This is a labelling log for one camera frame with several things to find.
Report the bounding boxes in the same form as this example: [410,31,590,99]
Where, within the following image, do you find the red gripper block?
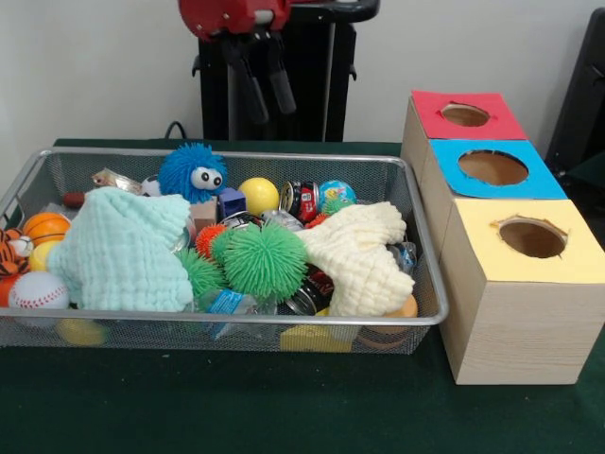
[178,0,298,126]

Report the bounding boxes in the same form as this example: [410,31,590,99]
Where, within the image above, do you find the green spiky rubber ball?
[221,221,308,304]

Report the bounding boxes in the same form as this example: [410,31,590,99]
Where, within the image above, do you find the cream knitted cloth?
[297,201,416,318]

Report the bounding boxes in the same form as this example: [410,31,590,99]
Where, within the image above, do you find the mint knitted cloth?
[46,186,195,313]

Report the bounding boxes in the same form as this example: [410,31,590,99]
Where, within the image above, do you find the white baseball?
[8,271,71,311]

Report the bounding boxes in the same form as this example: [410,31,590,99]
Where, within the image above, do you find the wooden box with three holes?
[400,91,605,386]

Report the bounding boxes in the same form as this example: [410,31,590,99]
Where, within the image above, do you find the yellow ball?
[237,177,281,218]

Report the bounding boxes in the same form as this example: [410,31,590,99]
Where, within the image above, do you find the blue fuzzy ball with eyes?
[157,143,229,204]

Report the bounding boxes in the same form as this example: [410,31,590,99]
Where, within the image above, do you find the crushed red can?
[279,181,320,223]

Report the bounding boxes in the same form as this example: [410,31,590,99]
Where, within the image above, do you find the small globe ball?
[317,179,358,214]

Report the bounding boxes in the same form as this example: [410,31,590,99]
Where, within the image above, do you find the orange toy basketball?
[22,212,72,247]

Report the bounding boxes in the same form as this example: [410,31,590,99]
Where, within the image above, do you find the tiger plush toy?
[0,228,35,279]

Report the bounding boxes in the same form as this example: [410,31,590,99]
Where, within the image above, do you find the black flat panel stand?
[545,7,605,166]

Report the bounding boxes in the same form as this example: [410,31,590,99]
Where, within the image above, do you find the dark green tablecloth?
[0,137,605,454]

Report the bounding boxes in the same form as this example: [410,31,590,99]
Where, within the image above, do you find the green cloth covered side table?
[560,155,605,190]

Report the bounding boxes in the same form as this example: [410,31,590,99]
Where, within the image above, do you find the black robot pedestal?
[181,0,382,143]

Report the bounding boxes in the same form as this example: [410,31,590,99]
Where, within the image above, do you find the black cable loop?
[164,120,198,141]

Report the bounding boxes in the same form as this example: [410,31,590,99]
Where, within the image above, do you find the shallow wire mesh bin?
[0,146,449,355]

